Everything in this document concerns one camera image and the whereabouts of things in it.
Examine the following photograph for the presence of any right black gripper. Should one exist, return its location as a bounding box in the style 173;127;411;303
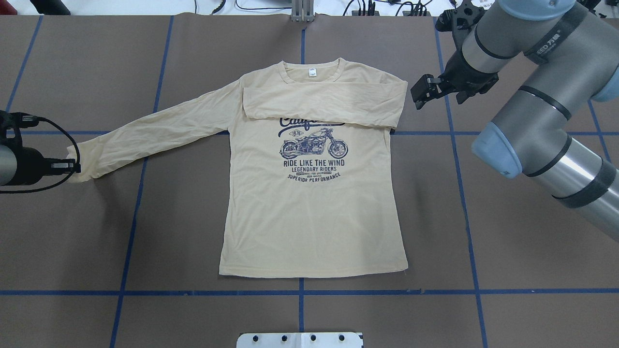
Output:
411;51;498;110

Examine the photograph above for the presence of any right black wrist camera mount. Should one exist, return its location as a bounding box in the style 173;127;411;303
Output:
435;0;487;50

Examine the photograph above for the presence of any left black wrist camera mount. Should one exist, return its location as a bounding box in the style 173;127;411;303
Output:
0;110;31;147

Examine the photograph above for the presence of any aluminium frame post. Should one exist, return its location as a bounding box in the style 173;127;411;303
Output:
291;0;315;23

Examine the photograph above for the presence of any white camera post with base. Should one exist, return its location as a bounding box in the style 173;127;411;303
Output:
236;331;364;348

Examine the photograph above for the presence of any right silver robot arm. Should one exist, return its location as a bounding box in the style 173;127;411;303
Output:
411;0;619;240

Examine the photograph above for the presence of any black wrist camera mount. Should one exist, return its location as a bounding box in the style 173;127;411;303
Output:
435;0;487;50
0;110;31;147

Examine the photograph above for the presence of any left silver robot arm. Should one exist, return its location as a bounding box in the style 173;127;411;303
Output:
0;145;81;187

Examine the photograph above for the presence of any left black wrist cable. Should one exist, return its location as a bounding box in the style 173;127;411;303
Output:
0;114;83;194

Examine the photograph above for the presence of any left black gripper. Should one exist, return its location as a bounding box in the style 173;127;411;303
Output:
13;147;81;186

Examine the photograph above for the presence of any beige long-sleeve printed shirt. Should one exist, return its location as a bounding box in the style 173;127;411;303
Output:
68;58;409;279

